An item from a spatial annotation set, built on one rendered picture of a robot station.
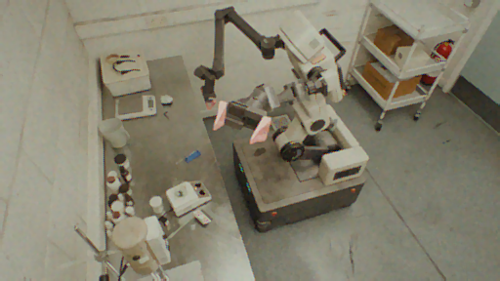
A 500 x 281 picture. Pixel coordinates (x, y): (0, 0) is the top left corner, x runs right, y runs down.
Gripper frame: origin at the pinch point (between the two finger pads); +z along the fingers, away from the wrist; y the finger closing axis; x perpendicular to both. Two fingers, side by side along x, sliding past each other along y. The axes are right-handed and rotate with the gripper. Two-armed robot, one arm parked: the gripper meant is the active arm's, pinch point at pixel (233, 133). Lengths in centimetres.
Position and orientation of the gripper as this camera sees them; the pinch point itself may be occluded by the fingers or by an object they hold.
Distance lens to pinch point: 75.4
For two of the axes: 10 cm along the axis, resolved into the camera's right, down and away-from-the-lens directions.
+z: -3.5, 5.4, -7.7
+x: 1.7, -7.7, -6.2
